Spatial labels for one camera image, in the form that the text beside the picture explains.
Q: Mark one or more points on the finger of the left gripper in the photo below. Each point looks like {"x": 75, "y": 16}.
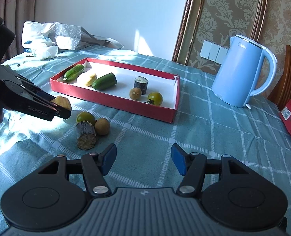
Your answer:
{"x": 34, "y": 89}
{"x": 38, "y": 107}

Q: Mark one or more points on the silver patterned gift bag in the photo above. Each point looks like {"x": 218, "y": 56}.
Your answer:
{"x": 71, "y": 37}

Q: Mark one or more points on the pale yellow ridged fruit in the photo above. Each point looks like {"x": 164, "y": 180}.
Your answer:
{"x": 86, "y": 79}

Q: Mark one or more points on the brown kiwi fruit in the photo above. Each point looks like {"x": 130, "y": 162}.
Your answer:
{"x": 135, "y": 93}
{"x": 102, "y": 126}

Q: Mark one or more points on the teal checked tablecloth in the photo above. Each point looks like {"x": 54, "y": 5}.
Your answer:
{"x": 203, "y": 123}

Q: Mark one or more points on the white tissue pack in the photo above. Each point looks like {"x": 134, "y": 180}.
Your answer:
{"x": 36, "y": 40}

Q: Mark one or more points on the blue electric kettle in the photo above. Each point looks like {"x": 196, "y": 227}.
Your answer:
{"x": 238, "y": 75}

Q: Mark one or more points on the red cardboard box tray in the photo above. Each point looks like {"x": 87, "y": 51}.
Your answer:
{"x": 118, "y": 96}

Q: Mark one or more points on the dark sugarcane piece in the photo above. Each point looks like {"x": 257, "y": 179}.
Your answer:
{"x": 141, "y": 83}
{"x": 86, "y": 136}

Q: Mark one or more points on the white wall switch panel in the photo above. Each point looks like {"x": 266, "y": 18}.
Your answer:
{"x": 213, "y": 52}

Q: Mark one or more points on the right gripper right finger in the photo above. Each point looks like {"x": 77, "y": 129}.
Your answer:
{"x": 193, "y": 167}

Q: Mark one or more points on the cut green cucumber half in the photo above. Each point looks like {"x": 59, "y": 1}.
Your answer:
{"x": 104, "y": 82}

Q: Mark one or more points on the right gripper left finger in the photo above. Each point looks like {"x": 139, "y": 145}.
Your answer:
{"x": 94, "y": 167}

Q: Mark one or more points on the whole green cucumber piece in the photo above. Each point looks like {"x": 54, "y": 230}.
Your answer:
{"x": 73, "y": 73}

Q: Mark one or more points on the gold ornate wall frame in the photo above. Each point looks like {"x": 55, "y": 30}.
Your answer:
{"x": 216, "y": 21}

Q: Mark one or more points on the green tomato with stem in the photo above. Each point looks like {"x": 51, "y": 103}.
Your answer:
{"x": 155, "y": 98}

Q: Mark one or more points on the orange yellow ridged fruit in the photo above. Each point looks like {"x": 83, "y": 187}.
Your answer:
{"x": 63, "y": 102}

